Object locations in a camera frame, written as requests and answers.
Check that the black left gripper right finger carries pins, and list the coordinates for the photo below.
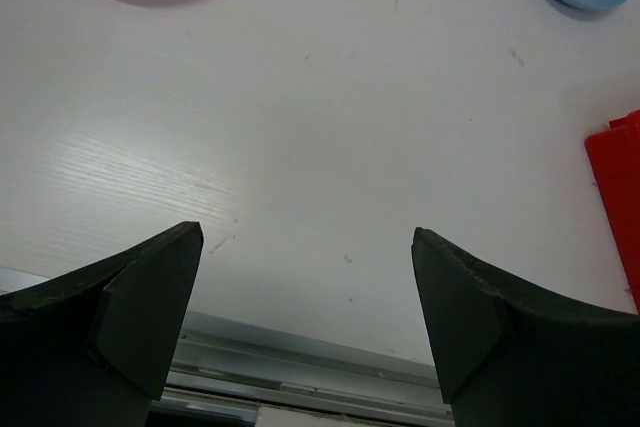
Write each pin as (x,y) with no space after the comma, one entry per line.
(508,352)

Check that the red plastic bin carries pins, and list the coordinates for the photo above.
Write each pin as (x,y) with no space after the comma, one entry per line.
(614,158)

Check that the aluminium table frame rail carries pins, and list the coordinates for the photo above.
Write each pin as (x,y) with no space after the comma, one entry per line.
(225,374)

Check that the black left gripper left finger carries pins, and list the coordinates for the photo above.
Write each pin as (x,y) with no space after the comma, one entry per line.
(93,347)

